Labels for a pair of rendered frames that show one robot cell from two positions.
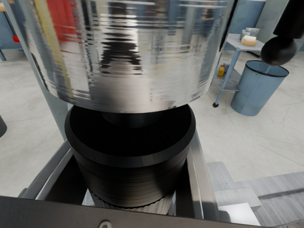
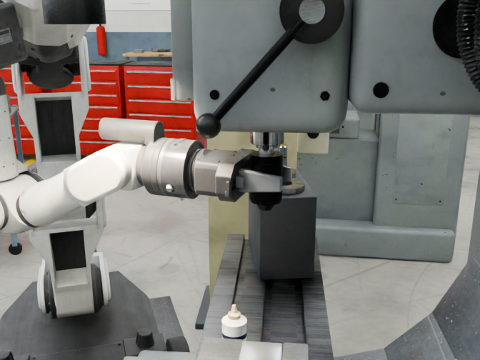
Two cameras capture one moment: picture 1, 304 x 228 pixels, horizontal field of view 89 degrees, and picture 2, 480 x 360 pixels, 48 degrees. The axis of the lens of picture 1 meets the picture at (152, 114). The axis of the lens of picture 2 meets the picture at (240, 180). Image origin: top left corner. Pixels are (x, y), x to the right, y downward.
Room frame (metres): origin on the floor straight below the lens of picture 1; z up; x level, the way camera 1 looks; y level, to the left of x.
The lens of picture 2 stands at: (0.24, -0.71, 1.45)
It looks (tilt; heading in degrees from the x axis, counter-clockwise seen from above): 17 degrees down; 108
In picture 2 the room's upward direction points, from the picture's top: straight up
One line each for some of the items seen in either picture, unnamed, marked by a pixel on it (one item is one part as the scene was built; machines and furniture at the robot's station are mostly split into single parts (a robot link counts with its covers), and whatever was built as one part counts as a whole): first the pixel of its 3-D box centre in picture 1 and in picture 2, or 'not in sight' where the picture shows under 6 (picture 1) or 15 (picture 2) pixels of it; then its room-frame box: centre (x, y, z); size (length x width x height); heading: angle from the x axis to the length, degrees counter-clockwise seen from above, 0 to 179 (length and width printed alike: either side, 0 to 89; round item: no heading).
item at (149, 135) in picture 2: not in sight; (141, 154); (-0.16, 0.02, 1.24); 0.11 x 0.11 x 0.11; 88
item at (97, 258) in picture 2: not in sight; (74, 283); (-0.69, 0.55, 0.68); 0.21 x 0.20 x 0.13; 124
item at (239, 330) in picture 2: not in sight; (234, 335); (-0.01, 0.01, 0.96); 0.04 x 0.04 x 0.11
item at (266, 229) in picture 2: not in sight; (279, 218); (-0.04, 0.43, 1.00); 0.22 x 0.12 x 0.20; 113
